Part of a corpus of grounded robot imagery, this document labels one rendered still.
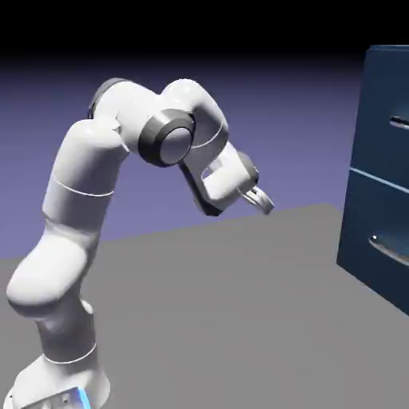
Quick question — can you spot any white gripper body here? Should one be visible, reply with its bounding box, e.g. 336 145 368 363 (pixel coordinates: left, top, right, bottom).
177 152 260 217

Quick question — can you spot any dark blue cabinet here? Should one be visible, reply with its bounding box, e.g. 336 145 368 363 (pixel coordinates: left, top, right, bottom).
336 44 409 317

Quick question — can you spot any blue drawer front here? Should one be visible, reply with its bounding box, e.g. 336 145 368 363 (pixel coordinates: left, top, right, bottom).
349 47 409 195
336 168 409 316

